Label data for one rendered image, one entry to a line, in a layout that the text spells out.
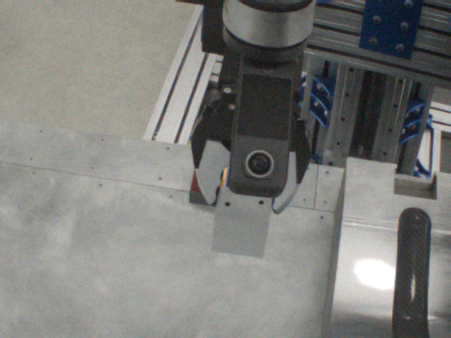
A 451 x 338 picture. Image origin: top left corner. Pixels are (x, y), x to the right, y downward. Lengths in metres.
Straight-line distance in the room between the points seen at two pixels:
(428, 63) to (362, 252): 0.57
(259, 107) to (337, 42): 0.72
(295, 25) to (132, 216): 0.42
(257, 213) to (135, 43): 1.71
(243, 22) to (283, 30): 0.03
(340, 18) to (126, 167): 0.46
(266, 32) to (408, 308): 0.35
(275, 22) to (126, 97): 1.69
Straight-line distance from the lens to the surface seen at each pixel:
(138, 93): 2.46
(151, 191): 1.16
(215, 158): 0.90
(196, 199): 1.14
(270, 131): 0.81
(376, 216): 1.04
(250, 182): 0.79
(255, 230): 0.94
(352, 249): 1.02
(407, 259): 1.03
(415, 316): 0.99
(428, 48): 1.51
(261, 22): 0.78
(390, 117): 1.76
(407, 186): 1.12
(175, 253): 1.10
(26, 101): 2.46
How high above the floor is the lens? 1.66
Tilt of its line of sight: 47 degrees down
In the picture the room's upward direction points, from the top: 6 degrees clockwise
